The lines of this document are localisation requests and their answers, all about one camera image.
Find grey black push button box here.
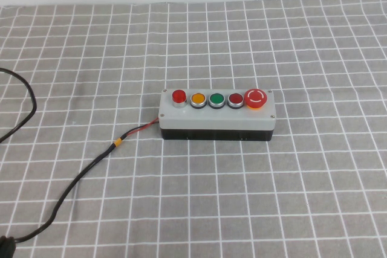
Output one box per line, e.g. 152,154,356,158
158,88,276,143

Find plain black cable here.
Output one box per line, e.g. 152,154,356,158
0,68,37,144

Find red indicator lamp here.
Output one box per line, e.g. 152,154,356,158
171,89,187,110

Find black cable connector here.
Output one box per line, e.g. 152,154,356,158
0,234,17,258

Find grey white checked tablecloth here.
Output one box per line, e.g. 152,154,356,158
0,0,387,258

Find red mushroom emergency stop button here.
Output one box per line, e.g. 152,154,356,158
244,88,268,111

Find green push button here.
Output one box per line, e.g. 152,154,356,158
208,92,226,110

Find black cable with red wire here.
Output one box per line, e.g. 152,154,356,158
14,117,160,244

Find yellow push button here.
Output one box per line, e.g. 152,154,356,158
189,92,207,110

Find dark red push button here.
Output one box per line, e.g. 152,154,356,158
227,92,245,110

